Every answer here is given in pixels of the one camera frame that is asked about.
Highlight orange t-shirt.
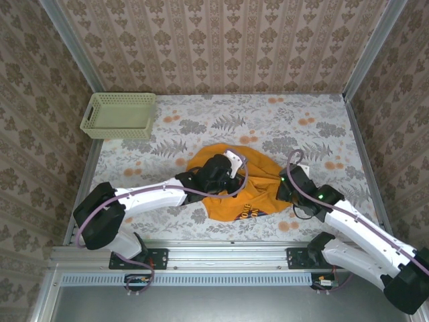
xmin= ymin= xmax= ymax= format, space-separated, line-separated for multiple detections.
xmin=186 ymin=143 xmax=289 ymax=223

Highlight floral tablecloth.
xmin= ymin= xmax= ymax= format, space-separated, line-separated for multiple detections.
xmin=76 ymin=93 xmax=386 ymax=242

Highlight black connector board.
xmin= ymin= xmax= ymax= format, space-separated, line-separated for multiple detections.
xmin=124 ymin=273 xmax=152 ymax=292
xmin=310 ymin=273 xmax=338 ymax=291

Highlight pale green plastic basket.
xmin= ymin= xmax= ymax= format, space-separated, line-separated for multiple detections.
xmin=79 ymin=93 xmax=158 ymax=140

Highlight grey metal sheet panel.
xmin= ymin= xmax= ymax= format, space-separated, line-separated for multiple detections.
xmin=50 ymin=284 xmax=413 ymax=322

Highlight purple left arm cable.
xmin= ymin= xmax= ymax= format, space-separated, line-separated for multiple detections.
xmin=76 ymin=149 xmax=249 ymax=297

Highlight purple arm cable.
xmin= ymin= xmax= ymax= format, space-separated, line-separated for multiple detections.
xmin=288 ymin=149 xmax=429 ymax=294
xmin=76 ymin=149 xmax=249 ymax=297

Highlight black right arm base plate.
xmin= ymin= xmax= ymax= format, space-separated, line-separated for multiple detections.
xmin=286 ymin=247 xmax=349 ymax=270

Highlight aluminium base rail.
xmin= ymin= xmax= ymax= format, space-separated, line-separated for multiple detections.
xmin=48 ymin=239 xmax=349 ymax=271

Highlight aluminium table side rail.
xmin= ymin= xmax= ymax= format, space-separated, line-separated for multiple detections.
xmin=63 ymin=139 xmax=103 ymax=246
xmin=345 ymin=95 xmax=396 ymax=244

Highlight slotted grey cable duct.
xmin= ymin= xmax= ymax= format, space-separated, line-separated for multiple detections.
xmin=60 ymin=272 xmax=314 ymax=286

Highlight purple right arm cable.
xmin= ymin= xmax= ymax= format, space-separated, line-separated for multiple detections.
xmin=288 ymin=149 xmax=429 ymax=294

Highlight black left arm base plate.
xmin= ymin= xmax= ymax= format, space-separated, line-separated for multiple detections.
xmin=109 ymin=248 xmax=169 ymax=270

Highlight aluminium frame post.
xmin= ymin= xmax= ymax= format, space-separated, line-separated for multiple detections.
xmin=343 ymin=0 xmax=408 ymax=101
xmin=40 ymin=0 xmax=105 ymax=94

